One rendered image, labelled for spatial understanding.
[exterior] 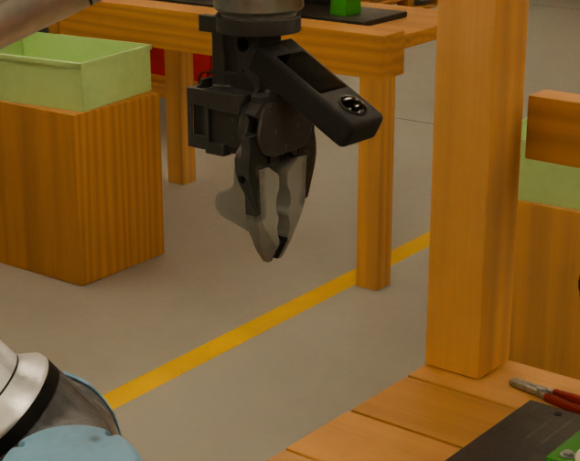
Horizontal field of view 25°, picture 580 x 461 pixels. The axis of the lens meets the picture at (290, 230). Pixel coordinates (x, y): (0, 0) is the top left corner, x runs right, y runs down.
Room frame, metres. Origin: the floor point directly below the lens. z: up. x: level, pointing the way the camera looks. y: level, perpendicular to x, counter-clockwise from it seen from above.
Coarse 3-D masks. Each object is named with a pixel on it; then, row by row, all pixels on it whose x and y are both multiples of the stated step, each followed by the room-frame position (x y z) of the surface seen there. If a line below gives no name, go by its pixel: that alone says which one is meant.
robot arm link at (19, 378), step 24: (0, 360) 1.02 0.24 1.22; (24, 360) 1.05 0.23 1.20; (48, 360) 1.06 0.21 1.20; (0, 384) 1.01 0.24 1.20; (24, 384) 1.02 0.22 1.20; (48, 384) 1.03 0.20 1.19; (72, 384) 1.06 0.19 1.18; (0, 408) 1.00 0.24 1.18; (24, 408) 1.00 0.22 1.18; (48, 408) 1.01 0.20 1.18; (72, 408) 1.03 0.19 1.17; (96, 408) 1.06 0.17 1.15; (0, 432) 0.99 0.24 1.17; (24, 432) 1.00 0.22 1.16; (120, 432) 1.09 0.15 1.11; (0, 456) 0.99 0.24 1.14
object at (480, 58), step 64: (448, 0) 1.75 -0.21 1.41; (512, 0) 1.74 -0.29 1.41; (448, 64) 1.75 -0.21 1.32; (512, 64) 1.75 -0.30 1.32; (448, 128) 1.75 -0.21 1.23; (512, 128) 1.76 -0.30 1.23; (448, 192) 1.75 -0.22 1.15; (512, 192) 1.77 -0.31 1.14; (448, 256) 1.74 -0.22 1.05; (512, 256) 1.77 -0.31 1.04; (448, 320) 1.74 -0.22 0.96
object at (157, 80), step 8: (56, 24) 7.16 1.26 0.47; (48, 32) 7.19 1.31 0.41; (56, 32) 7.16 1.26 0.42; (152, 48) 6.82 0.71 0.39; (160, 48) 6.78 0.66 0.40; (152, 56) 6.82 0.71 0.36; (160, 56) 6.79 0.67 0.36; (200, 56) 6.61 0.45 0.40; (208, 56) 6.58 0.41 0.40; (152, 64) 6.82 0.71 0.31; (160, 64) 6.79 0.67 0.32; (200, 64) 6.61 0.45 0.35; (208, 64) 6.58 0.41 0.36; (152, 72) 6.82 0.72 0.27; (160, 72) 6.79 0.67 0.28; (200, 72) 6.61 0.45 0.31; (152, 80) 6.77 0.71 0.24; (160, 80) 6.73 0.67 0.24; (152, 88) 6.70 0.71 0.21; (160, 88) 6.67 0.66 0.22; (160, 96) 6.67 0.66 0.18
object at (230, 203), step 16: (272, 176) 1.08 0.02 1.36; (224, 192) 1.10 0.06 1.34; (240, 192) 1.09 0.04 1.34; (272, 192) 1.08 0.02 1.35; (224, 208) 1.10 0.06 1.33; (240, 208) 1.09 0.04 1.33; (272, 208) 1.08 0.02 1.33; (240, 224) 1.09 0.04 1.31; (256, 224) 1.07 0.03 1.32; (272, 224) 1.08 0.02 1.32; (256, 240) 1.08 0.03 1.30; (272, 240) 1.08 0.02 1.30; (272, 256) 1.09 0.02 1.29
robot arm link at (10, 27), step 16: (0, 0) 0.89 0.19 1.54; (16, 0) 0.89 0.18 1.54; (32, 0) 0.90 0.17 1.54; (48, 0) 0.90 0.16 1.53; (64, 0) 0.91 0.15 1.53; (80, 0) 0.91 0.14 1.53; (96, 0) 0.93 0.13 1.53; (0, 16) 0.89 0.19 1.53; (16, 16) 0.90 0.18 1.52; (32, 16) 0.90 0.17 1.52; (48, 16) 0.91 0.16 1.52; (64, 16) 0.92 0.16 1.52; (0, 32) 0.90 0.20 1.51; (16, 32) 0.90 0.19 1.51; (32, 32) 0.92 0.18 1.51; (0, 48) 0.91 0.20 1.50
